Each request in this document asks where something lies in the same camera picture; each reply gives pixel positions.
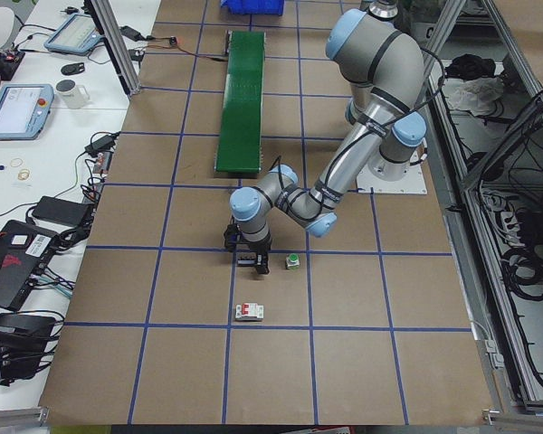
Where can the aluminium frame post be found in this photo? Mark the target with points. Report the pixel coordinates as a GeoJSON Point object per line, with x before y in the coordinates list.
{"type": "Point", "coordinates": [105, 21]}

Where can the teach pendant far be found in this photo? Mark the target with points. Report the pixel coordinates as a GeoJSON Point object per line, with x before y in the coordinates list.
{"type": "Point", "coordinates": [78, 35]}

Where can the teach pendant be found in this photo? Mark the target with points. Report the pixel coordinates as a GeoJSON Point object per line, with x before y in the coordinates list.
{"type": "Point", "coordinates": [24, 109]}
{"type": "Point", "coordinates": [78, 35]}

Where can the green conveyor belt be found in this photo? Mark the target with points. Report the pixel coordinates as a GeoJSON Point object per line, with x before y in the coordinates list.
{"type": "Point", "coordinates": [239, 147]}

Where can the white mug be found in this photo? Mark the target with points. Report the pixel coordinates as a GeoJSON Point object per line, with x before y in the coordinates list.
{"type": "Point", "coordinates": [75, 96]}

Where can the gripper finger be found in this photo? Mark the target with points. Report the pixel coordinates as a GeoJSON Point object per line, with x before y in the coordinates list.
{"type": "Point", "coordinates": [262, 264]}
{"type": "Point", "coordinates": [244, 261]}

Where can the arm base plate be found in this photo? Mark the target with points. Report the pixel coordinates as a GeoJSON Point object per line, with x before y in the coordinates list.
{"type": "Point", "coordinates": [381, 176]}

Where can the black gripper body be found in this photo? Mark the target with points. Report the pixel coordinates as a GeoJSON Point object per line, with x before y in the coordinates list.
{"type": "Point", "coordinates": [261, 251]}

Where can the black power adapter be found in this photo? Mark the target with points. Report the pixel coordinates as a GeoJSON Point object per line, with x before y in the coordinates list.
{"type": "Point", "coordinates": [60, 211]}

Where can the green push button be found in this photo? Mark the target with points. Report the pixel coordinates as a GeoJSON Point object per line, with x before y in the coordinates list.
{"type": "Point", "coordinates": [292, 261]}

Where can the black round puck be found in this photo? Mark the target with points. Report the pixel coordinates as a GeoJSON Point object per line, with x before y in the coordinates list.
{"type": "Point", "coordinates": [73, 69]}

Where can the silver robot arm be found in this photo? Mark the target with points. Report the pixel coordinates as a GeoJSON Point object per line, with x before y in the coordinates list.
{"type": "Point", "coordinates": [385, 70]}

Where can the blue plastic bin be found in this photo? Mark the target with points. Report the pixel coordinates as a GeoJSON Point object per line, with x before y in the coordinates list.
{"type": "Point", "coordinates": [274, 7]}

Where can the teach pendant near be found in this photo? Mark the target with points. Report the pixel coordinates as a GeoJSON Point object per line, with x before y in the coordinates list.
{"type": "Point", "coordinates": [24, 109]}

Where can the red white circuit breaker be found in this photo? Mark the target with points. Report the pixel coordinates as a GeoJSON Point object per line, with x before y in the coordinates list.
{"type": "Point", "coordinates": [249, 312]}

